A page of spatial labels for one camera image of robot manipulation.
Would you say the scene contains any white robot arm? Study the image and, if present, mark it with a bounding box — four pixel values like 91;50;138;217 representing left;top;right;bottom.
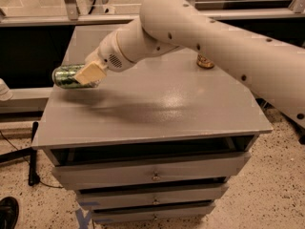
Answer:
75;0;305;127

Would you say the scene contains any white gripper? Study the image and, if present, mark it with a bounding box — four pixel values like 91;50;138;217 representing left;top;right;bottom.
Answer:
74;31;134;85

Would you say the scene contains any black shoe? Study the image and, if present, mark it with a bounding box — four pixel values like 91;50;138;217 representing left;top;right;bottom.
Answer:
0;197;19;229

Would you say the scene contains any middle grey drawer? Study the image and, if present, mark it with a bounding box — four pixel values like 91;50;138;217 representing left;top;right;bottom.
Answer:
76;183;229;210

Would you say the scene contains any black stand leg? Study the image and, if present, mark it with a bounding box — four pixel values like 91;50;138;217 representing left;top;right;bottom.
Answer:
0;131;41;186

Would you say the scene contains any bottom grey drawer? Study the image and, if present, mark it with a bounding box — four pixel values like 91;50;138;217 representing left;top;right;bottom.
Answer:
92;201;214;224

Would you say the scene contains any grey metal railing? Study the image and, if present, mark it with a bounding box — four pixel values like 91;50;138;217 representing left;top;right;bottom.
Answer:
0;0;305;27

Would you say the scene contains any grey drawer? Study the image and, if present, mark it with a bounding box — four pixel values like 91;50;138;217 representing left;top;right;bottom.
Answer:
52;152;251;190
92;201;214;224
76;183;229;210

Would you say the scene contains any top grey drawer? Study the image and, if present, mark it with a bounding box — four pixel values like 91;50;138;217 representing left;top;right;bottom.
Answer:
52;152;251;190

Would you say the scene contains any gold soda can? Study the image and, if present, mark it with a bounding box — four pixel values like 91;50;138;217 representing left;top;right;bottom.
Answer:
196;54;214;70

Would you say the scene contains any white plastic object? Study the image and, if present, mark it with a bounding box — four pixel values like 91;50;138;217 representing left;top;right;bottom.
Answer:
0;78;13;101

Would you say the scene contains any blue tape mark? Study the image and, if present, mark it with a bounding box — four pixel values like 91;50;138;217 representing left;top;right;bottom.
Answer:
74;205;110;229

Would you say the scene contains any green soda can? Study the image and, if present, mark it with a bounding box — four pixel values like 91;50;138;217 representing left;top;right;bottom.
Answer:
51;64;97;89

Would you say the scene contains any grey drawer cabinet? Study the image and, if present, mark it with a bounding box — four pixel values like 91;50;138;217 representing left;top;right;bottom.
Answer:
31;20;274;225

